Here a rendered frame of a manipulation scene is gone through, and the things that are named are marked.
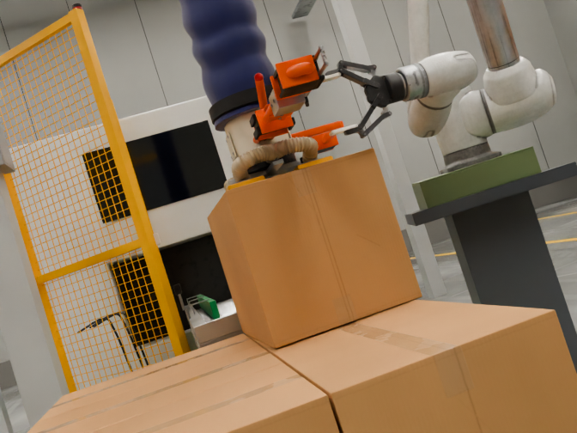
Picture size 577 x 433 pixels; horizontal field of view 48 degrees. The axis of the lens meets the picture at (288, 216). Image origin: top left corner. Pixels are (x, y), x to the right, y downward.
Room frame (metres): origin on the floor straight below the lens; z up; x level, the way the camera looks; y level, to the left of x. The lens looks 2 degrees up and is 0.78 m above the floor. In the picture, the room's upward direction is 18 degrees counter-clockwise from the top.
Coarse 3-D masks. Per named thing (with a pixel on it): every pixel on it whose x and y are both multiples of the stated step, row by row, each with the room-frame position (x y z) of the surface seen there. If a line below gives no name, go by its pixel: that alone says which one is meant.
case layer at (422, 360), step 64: (384, 320) 1.50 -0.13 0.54; (448, 320) 1.25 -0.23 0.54; (512, 320) 1.08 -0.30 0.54; (128, 384) 1.81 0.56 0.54; (192, 384) 1.47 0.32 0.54; (256, 384) 1.24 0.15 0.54; (320, 384) 1.07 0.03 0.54; (384, 384) 1.01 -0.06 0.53; (448, 384) 1.03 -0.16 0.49; (512, 384) 1.05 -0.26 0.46; (576, 384) 1.07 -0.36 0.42
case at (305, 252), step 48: (240, 192) 1.58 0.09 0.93; (288, 192) 1.61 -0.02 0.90; (336, 192) 1.63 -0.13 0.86; (384, 192) 1.66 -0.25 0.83; (240, 240) 1.58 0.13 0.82; (288, 240) 1.60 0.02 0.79; (336, 240) 1.63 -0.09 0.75; (384, 240) 1.65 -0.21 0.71; (240, 288) 1.86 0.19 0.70; (288, 288) 1.59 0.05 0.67; (336, 288) 1.62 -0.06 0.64; (384, 288) 1.64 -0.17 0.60; (288, 336) 1.58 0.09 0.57
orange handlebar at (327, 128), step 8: (296, 64) 1.21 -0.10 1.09; (304, 64) 1.21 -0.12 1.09; (312, 64) 1.22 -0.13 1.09; (288, 72) 1.22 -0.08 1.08; (296, 72) 1.21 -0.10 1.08; (304, 72) 1.22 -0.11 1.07; (312, 72) 1.23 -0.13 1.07; (272, 112) 1.46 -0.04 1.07; (264, 120) 1.54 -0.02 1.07; (272, 120) 1.52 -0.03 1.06; (312, 128) 1.92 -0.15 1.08; (320, 128) 1.93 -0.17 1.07; (328, 128) 1.93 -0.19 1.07; (336, 128) 1.94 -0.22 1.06; (296, 136) 1.91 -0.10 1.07; (304, 136) 1.92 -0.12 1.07; (312, 136) 1.93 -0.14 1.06; (328, 136) 2.07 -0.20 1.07
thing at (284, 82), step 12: (288, 60) 1.23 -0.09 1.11; (300, 60) 1.23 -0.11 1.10; (312, 60) 1.23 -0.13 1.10; (276, 72) 1.26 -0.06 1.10; (276, 84) 1.30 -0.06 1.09; (288, 84) 1.22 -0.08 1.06; (300, 84) 1.23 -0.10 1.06; (312, 84) 1.26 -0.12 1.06; (276, 96) 1.29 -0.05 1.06; (288, 96) 1.30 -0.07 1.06
